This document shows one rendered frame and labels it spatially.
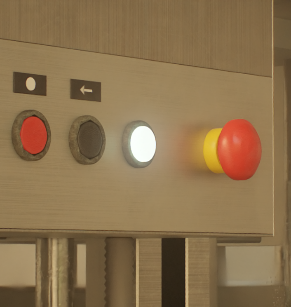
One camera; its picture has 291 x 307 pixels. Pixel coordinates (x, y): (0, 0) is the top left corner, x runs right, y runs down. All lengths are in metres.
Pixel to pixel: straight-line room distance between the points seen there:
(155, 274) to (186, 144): 0.23
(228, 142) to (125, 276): 0.14
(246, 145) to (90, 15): 0.14
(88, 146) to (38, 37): 0.07
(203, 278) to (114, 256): 0.19
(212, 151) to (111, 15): 0.12
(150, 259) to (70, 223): 0.29
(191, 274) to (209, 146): 0.25
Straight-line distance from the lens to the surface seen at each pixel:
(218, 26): 1.11
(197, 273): 1.32
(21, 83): 0.96
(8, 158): 0.95
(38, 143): 0.96
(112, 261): 1.15
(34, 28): 0.97
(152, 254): 1.28
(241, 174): 1.08
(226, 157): 1.07
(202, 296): 1.32
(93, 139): 1.00
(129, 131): 1.02
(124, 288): 1.15
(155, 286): 1.28
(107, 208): 1.01
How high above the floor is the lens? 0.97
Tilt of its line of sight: 4 degrees up
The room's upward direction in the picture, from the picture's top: straight up
